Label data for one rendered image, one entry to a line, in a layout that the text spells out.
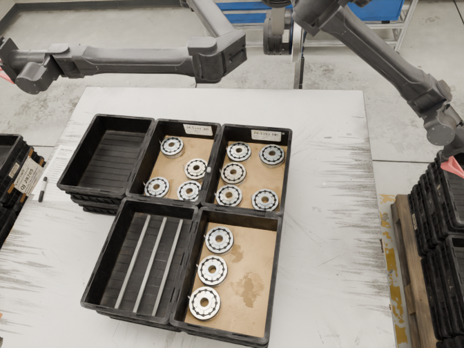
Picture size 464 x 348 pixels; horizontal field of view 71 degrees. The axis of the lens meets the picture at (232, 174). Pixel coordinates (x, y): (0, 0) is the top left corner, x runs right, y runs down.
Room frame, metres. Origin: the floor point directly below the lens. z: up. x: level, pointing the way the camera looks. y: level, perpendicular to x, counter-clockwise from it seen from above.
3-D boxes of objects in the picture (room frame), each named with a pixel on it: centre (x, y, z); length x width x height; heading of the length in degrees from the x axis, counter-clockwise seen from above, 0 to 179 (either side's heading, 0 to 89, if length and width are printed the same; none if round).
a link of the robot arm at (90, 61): (0.73, 0.19, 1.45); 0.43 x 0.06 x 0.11; 74
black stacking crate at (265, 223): (0.33, 0.06, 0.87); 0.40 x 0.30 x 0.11; 161
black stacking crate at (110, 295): (0.43, 0.34, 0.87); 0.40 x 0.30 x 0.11; 161
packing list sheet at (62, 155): (1.02, 0.82, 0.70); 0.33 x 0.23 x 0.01; 164
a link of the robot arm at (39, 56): (0.79, 0.44, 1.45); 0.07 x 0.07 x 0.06; 75
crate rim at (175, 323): (0.33, 0.06, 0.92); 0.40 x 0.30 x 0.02; 161
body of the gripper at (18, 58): (0.81, 0.50, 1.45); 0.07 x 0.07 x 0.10; 75
